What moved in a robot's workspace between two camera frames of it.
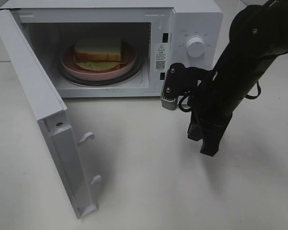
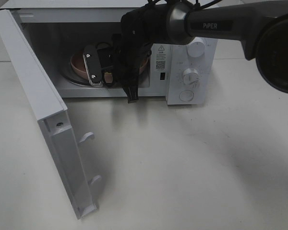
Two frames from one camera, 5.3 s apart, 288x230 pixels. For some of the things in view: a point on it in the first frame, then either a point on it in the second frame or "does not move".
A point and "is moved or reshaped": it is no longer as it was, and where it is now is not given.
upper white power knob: [195, 47] does not move
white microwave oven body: [103, 49] does not move
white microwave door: [61, 139] does not move
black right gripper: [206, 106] to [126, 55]
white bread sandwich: [98, 54] is moved or reshaped
